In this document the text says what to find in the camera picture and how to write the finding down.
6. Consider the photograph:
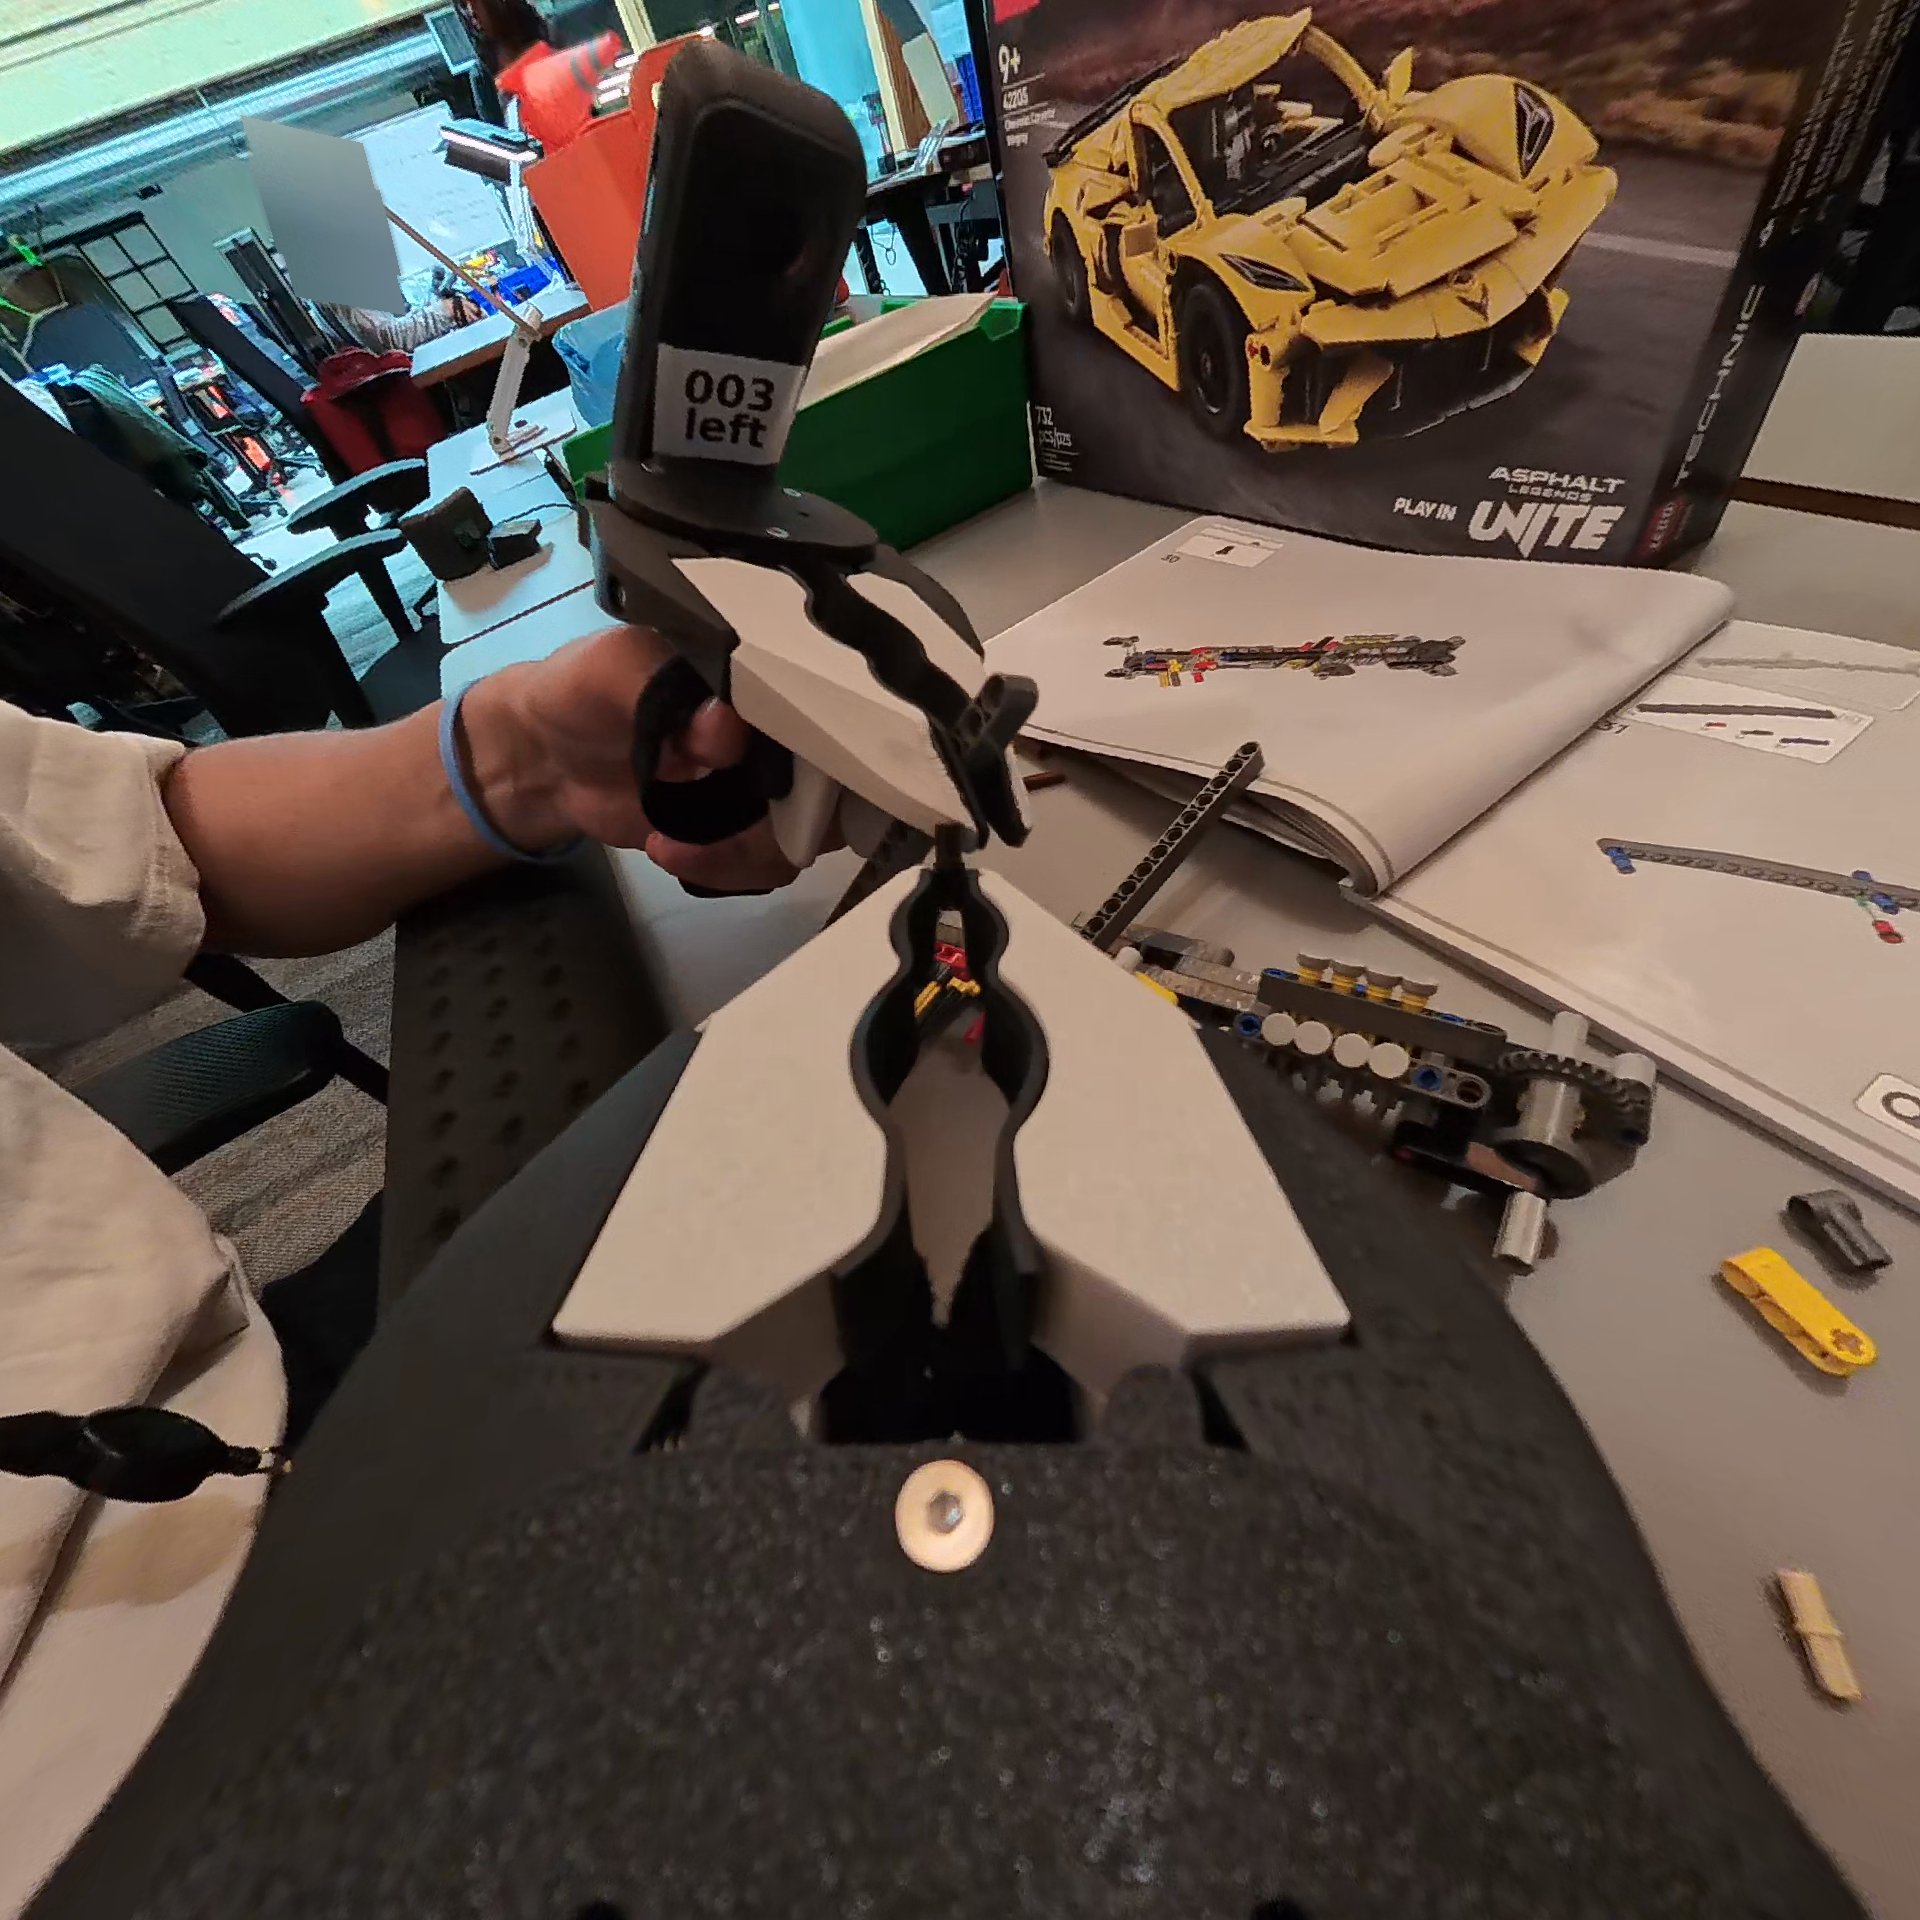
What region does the black armchair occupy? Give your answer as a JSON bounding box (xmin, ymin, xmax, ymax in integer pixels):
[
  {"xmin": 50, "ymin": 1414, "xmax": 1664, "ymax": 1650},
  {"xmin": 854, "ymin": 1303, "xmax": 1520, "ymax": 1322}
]
[{"xmin": 0, "ymin": 375, "xmax": 437, "ymax": 735}]

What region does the person's white shirt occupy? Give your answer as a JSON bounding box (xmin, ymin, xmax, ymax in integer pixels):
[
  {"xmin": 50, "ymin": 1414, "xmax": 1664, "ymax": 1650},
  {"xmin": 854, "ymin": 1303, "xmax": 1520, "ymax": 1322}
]
[{"xmin": 0, "ymin": 703, "xmax": 287, "ymax": 1892}]

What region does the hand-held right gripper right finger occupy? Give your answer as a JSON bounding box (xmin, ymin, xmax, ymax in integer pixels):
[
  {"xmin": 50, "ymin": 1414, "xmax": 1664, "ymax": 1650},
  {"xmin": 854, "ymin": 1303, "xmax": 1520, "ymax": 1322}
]
[{"xmin": 971, "ymin": 874, "xmax": 1352, "ymax": 1396}]

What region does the long dark grey lego beam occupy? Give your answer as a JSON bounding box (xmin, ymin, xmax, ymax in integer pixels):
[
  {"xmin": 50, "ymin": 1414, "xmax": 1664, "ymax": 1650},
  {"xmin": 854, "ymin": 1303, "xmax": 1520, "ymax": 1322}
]
[
  {"xmin": 1076, "ymin": 739, "xmax": 1267, "ymax": 947},
  {"xmin": 922, "ymin": 671, "xmax": 1039, "ymax": 922}
]

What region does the black lanyard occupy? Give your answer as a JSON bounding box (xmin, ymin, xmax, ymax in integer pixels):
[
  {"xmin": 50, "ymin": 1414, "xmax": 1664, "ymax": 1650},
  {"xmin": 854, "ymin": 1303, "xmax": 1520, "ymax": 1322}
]
[{"xmin": 0, "ymin": 1409, "xmax": 291, "ymax": 1505}]

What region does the black chair armrest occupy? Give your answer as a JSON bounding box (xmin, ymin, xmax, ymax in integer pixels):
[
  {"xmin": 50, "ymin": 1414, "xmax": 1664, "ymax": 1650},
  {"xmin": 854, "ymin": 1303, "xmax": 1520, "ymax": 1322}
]
[{"xmin": 67, "ymin": 959, "xmax": 394, "ymax": 1173}]

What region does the slim white desk lamp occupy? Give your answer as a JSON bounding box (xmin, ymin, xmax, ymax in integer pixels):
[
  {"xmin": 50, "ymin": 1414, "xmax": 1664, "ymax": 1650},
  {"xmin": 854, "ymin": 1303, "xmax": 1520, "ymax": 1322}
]
[{"xmin": 382, "ymin": 124, "xmax": 595, "ymax": 453}]

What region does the grey lego car chassis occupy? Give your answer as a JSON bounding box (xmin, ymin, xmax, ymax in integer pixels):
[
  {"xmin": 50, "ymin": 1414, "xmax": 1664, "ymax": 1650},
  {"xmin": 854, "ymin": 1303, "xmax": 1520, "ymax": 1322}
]
[{"xmin": 907, "ymin": 922, "xmax": 1660, "ymax": 1278}]

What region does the person's left hand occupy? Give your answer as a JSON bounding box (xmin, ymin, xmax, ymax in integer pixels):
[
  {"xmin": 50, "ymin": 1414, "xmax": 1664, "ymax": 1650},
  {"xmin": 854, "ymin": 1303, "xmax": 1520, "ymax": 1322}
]
[{"xmin": 450, "ymin": 621, "xmax": 842, "ymax": 898}]

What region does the dark grey lego connector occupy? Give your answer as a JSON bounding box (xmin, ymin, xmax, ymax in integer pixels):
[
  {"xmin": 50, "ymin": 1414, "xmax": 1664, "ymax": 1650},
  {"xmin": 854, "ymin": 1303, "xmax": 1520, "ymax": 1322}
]
[{"xmin": 1786, "ymin": 1189, "xmax": 1894, "ymax": 1274}]

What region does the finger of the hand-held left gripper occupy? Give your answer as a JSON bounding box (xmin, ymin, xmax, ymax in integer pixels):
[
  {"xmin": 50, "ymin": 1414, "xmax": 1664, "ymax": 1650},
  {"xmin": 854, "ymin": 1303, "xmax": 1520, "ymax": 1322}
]
[
  {"xmin": 816, "ymin": 557, "xmax": 987, "ymax": 701},
  {"xmin": 668, "ymin": 557, "xmax": 1032, "ymax": 853}
]

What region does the yellow lego connector block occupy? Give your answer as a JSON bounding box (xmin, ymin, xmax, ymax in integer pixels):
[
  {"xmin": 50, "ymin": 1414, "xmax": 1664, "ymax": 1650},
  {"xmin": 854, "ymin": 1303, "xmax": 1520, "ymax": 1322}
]
[{"xmin": 1720, "ymin": 1247, "xmax": 1880, "ymax": 1377}]

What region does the person's left forearm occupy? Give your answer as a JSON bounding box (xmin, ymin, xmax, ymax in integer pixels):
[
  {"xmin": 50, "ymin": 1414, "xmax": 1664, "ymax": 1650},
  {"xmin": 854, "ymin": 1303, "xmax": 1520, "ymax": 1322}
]
[{"xmin": 157, "ymin": 682, "xmax": 496, "ymax": 962}]

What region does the green storage bin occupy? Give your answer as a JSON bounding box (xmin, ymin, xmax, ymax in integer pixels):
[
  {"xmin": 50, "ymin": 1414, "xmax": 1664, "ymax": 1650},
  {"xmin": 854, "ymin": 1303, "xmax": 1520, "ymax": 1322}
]
[{"xmin": 563, "ymin": 292, "xmax": 1038, "ymax": 548}]

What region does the open lego instruction booklet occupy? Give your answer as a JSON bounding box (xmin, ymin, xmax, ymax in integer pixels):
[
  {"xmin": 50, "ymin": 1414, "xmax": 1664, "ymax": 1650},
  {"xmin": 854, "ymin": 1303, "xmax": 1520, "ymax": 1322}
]
[{"xmin": 983, "ymin": 517, "xmax": 1920, "ymax": 1209}]

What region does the blue wristband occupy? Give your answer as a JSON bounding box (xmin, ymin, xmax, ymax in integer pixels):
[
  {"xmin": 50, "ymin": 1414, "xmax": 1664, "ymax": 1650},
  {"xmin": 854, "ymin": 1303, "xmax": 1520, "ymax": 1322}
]
[{"xmin": 438, "ymin": 682, "xmax": 588, "ymax": 869}]

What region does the tan lego pin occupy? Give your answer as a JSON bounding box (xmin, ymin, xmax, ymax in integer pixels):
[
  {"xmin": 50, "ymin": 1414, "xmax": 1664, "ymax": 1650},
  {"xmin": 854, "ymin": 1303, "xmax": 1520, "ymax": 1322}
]
[{"xmin": 1774, "ymin": 1567, "xmax": 1864, "ymax": 1705}]

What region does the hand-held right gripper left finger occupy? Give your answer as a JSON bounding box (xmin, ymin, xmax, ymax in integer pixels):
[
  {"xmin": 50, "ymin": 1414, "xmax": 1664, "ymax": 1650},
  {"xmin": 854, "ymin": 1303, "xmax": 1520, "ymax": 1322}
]
[{"xmin": 550, "ymin": 866, "xmax": 950, "ymax": 1443}]

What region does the yellow car lego box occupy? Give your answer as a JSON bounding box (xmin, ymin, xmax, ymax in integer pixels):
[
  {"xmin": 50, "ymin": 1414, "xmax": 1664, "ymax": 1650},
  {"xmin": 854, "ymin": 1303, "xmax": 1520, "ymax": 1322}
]
[{"xmin": 983, "ymin": 0, "xmax": 1920, "ymax": 570}]

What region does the orange felt bag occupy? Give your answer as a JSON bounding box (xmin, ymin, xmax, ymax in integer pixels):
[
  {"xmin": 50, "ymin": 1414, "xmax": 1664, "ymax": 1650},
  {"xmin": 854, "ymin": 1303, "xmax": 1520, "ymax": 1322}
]
[{"xmin": 517, "ymin": 37, "xmax": 706, "ymax": 308}]

